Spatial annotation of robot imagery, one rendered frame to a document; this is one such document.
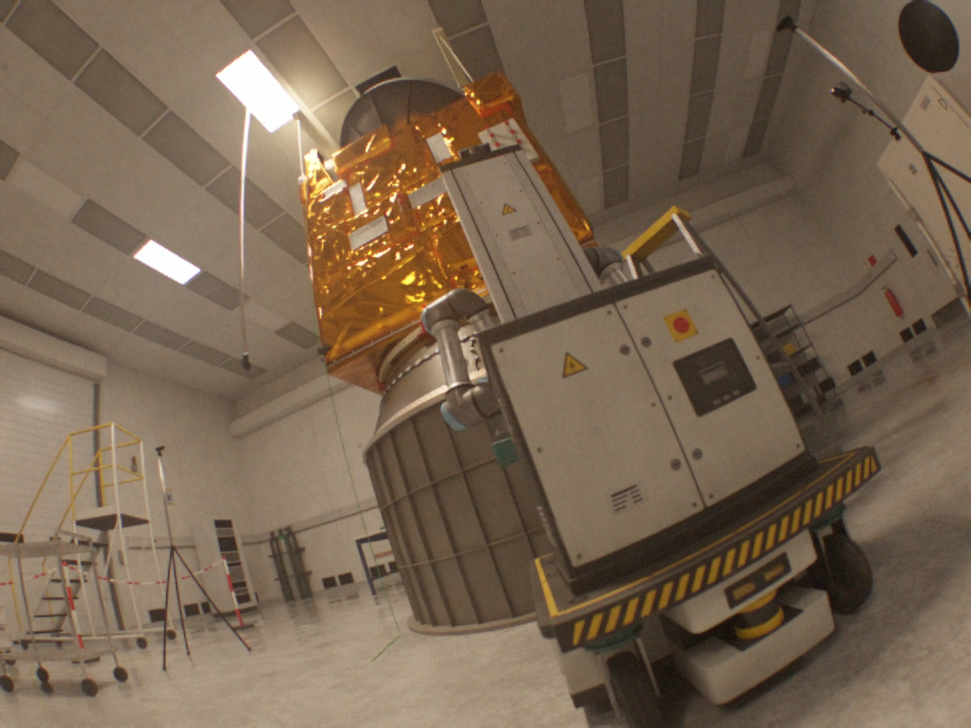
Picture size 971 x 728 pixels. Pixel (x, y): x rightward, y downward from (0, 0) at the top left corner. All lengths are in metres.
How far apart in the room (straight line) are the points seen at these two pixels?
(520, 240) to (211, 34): 4.30
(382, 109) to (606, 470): 4.06
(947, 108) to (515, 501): 3.37
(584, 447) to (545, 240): 0.87
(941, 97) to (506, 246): 2.81
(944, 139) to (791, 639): 2.94
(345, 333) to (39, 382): 6.99
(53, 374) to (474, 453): 8.19
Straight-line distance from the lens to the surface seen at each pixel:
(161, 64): 5.32
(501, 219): 1.53
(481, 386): 1.39
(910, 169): 3.48
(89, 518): 5.69
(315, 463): 9.81
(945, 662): 0.80
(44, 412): 8.75
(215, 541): 9.05
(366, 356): 2.85
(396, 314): 2.75
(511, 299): 1.34
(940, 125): 3.25
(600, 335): 0.84
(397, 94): 4.35
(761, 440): 0.90
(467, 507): 2.10
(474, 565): 2.14
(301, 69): 5.26
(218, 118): 5.57
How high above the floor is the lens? 0.49
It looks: 20 degrees up
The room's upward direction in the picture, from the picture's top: 20 degrees counter-clockwise
